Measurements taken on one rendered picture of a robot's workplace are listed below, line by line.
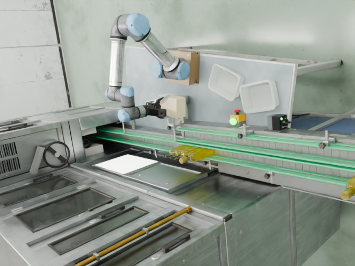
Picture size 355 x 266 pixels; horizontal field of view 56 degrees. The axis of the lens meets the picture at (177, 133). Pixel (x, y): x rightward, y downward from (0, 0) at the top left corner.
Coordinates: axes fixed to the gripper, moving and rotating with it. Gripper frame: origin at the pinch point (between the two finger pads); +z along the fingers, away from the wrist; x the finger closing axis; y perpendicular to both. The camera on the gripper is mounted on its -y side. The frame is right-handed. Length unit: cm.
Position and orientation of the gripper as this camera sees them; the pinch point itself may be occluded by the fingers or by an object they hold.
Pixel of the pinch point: (170, 106)
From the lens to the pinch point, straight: 208.3
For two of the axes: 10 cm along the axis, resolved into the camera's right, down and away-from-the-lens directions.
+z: 7.4, -2.2, 6.4
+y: -6.8, -2.4, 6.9
